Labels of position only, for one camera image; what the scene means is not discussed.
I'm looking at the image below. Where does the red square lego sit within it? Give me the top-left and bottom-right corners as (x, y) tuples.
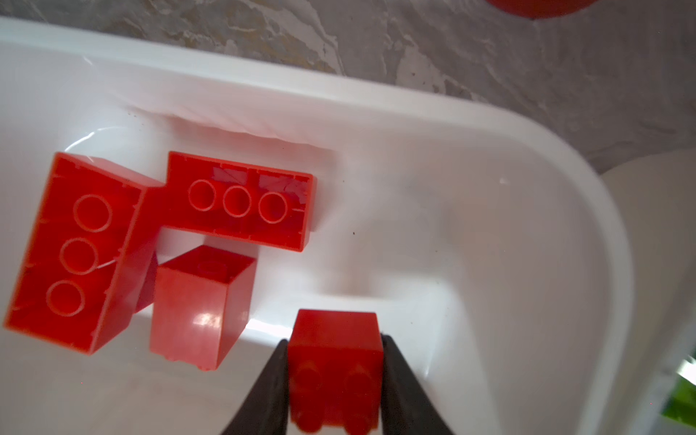
(150, 246), (257, 371)

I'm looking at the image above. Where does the red pencil cup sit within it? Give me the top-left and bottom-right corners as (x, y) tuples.
(487, 0), (596, 20)

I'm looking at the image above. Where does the small red lego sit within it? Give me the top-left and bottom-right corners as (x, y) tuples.
(288, 309), (384, 434)

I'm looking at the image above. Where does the right white bin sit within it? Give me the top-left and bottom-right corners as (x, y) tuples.
(598, 149), (695, 434)

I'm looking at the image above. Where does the middle white bin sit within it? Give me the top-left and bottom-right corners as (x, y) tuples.
(1, 18), (634, 434)

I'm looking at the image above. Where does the white bin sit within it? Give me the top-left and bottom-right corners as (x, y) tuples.
(598, 149), (695, 434)
(1, 18), (634, 434)

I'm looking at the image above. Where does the green lego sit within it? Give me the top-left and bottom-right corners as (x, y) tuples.
(662, 377), (695, 428)

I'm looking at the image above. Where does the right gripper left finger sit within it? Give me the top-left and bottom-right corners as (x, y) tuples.
(222, 339), (289, 435)

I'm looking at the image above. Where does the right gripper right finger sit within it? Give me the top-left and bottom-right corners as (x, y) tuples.
(381, 335), (453, 435)

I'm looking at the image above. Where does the red long lego bottom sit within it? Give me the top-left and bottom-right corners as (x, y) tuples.
(5, 152), (165, 355)

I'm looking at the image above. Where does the red long lego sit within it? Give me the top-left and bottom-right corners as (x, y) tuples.
(162, 152), (316, 252)
(5, 152), (165, 355)

